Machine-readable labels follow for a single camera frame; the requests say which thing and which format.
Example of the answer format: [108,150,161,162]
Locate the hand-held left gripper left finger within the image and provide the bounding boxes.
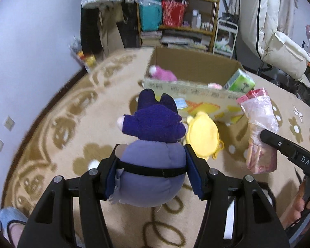
[17,144,123,248]

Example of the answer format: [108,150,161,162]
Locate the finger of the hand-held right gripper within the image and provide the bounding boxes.
[260,129,292,158]

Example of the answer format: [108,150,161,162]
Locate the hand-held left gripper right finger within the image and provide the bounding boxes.
[183,144,291,248]

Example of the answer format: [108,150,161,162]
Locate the pink plastic packet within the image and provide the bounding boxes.
[236,88,279,174]

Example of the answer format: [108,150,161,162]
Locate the purple plush toy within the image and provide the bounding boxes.
[109,88,189,207]

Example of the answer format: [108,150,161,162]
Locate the green tissue packet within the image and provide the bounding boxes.
[223,68,256,93]

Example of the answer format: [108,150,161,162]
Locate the cardboard box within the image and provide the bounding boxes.
[144,46,248,124]

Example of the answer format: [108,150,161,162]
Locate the pink plush toy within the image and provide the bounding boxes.
[149,66,178,82]

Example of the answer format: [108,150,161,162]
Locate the person's right hand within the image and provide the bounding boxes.
[280,178,310,229]

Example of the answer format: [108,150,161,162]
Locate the yellow plush toy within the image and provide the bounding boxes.
[183,111,225,161]

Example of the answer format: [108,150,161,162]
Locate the printed beige blanket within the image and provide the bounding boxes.
[1,48,310,248]

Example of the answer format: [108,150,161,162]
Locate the white padded chair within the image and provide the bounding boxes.
[256,0,310,88]

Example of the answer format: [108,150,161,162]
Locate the person's foot in grey slipper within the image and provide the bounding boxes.
[0,207,29,247]

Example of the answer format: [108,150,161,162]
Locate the pale green cloth bundle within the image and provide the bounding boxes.
[215,35,234,55]

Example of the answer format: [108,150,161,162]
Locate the white trolley cart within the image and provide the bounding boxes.
[213,19,239,60]

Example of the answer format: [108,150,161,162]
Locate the pile of colourful packets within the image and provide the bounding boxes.
[69,40,97,70]

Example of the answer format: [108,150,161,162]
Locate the pile of magazines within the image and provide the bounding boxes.
[161,31,212,52]

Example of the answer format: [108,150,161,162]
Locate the wooden shelf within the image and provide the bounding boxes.
[134,0,221,52]

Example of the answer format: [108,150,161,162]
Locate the stack of books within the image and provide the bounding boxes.
[141,30,163,47]

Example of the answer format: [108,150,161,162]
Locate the beige coat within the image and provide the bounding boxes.
[98,5,124,55]

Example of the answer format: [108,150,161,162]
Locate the black garment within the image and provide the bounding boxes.
[116,2,141,49]

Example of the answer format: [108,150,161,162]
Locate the black coat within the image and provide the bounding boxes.
[81,8,104,55]

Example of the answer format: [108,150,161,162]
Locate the red bag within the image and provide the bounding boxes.
[161,0,189,27]

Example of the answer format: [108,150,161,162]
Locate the teal bag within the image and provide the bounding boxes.
[139,0,163,31]

